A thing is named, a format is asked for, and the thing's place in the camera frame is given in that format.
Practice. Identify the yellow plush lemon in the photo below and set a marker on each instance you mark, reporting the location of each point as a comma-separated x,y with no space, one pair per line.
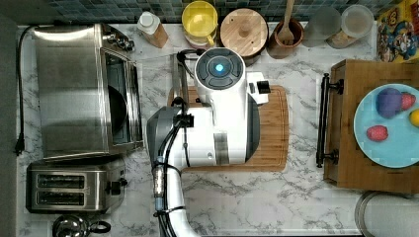
414,117

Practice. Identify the frosted plastic cup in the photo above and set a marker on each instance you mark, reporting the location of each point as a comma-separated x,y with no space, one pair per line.
324,23

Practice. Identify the yellow cereal box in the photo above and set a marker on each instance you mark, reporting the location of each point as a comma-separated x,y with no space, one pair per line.
398,33

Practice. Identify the light blue plate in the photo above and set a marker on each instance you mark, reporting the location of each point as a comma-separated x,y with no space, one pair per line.
400,149

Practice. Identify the silver two-slot toaster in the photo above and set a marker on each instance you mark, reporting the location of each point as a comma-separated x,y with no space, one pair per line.
90,185

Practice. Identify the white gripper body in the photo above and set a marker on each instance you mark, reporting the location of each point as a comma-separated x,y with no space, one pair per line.
258,87

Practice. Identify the white capped oil bottle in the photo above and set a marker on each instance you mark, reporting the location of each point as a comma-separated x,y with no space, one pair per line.
152,29

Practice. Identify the stainless steel toaster oven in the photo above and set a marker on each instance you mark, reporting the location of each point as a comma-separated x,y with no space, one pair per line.
89,92

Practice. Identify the plush strawberry near eggplant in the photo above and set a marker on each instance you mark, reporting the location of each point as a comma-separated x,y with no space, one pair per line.
408,100

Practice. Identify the purple plush eggplant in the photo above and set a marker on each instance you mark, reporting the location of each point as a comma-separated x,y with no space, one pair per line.
389,101

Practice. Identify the bamboo cutting board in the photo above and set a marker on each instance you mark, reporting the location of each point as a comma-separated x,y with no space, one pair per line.
270,131

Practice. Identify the plush strawberry on plate front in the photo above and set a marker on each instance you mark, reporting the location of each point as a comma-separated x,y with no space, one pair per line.
377,133

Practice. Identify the brown wooden utensil holder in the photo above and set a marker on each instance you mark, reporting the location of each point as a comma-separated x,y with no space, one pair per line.
278,48

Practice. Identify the wooden spoon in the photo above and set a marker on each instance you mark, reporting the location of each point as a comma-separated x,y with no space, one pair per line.
285,34

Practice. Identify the black canister with wooden lid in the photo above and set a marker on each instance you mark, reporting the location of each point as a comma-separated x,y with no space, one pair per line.
246,32

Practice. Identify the round metal rim object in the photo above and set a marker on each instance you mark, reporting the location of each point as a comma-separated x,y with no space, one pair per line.
380,214

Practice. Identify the chrome kettle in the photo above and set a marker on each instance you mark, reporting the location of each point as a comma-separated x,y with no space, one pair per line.
69,225

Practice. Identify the wooden tray with black handle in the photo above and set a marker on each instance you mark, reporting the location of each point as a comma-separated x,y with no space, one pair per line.
338,153

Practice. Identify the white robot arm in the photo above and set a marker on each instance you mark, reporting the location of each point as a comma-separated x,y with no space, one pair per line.
218,72

